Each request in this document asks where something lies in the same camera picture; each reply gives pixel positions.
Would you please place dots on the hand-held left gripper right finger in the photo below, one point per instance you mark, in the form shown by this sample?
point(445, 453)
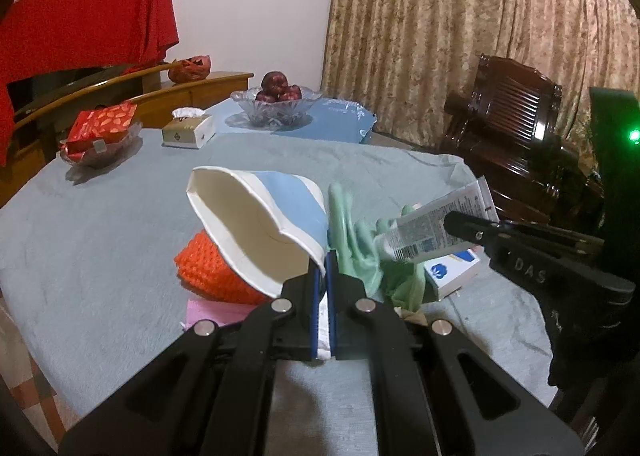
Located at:
point(331, 307)

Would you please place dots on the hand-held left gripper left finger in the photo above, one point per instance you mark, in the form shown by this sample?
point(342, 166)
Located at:
point(314, 307)

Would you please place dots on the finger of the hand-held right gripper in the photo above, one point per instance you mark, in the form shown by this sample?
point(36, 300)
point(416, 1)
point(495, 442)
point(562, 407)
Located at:
point(475, 231)

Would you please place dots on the white squeeze tube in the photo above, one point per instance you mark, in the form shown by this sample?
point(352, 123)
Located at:
point(425, 231)

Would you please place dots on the pink packet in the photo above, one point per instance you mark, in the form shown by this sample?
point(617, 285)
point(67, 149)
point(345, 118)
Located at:
point(210, 312)

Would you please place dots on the white and blue paper cup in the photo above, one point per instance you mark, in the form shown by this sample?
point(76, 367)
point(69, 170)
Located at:
point(240, 226)

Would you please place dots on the small white and blue box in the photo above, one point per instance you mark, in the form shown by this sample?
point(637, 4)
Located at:
point(452, 273)

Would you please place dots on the green rubber glove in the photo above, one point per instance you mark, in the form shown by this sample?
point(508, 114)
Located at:
point(355, 256)

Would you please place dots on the orange foam fruit net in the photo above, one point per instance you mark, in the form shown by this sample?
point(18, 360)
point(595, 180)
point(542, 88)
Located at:
point(210, 266)

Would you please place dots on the dark wooden chair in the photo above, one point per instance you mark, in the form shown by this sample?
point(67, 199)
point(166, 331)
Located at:
point(520, 106)

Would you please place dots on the clear glass fruit bowl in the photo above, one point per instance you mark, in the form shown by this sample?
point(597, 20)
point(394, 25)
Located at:
point(275, 112)

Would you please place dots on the grey table cloth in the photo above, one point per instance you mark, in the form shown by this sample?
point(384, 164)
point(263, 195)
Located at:
point(125, 216)

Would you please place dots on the beige tissue box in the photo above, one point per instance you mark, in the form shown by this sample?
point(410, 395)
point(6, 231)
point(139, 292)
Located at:
point(187, 134)

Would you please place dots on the dark red apple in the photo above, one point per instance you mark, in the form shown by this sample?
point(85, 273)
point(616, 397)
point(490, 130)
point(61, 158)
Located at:
point(291, 93)
point(264, 97)
point(274, 82)

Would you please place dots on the beige patterned curtain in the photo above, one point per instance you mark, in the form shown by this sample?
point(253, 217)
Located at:
point(450, 11)

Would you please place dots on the wooden sideboard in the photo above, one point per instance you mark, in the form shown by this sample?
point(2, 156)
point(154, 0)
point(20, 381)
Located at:
point(200, 92)

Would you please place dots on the clear glass dish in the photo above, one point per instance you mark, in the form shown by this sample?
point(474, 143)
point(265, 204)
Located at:
point(102, 155)

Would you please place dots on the orange-red bag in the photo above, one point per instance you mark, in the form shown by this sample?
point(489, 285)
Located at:
point(190, 70)

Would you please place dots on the red patterned packet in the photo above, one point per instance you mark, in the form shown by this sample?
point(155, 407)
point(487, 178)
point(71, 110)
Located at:
point(100, 125)

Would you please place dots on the black television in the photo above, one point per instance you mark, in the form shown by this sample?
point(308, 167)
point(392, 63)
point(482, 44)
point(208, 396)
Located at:
point(50, 86)

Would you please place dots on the red cloth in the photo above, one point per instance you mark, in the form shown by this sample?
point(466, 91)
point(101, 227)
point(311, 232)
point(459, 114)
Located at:
point(90, 21)

